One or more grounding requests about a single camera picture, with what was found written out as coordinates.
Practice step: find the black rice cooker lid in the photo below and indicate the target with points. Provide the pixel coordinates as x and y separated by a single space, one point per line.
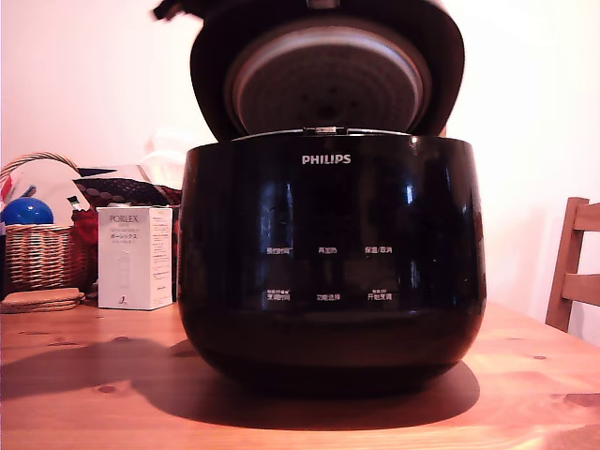
328 70

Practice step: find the black Philips rice cooker body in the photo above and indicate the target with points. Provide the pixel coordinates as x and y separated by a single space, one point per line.
328 262

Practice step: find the white tissue sheet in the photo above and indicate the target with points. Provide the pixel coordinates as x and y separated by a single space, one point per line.
164 154

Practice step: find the floral tissue box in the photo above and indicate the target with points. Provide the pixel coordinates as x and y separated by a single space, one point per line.
131 190

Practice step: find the white Porlex carton box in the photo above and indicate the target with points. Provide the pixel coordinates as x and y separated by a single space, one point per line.
133 258

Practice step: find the shiny blue ball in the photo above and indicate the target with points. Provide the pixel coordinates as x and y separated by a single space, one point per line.
28 212

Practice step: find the woven wicker basket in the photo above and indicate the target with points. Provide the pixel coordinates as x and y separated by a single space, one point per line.
42 258

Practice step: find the stack of cork coasters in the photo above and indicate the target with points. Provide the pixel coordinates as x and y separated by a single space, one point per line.
42 300

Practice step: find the wooden chair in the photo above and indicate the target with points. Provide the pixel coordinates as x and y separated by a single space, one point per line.
569 272

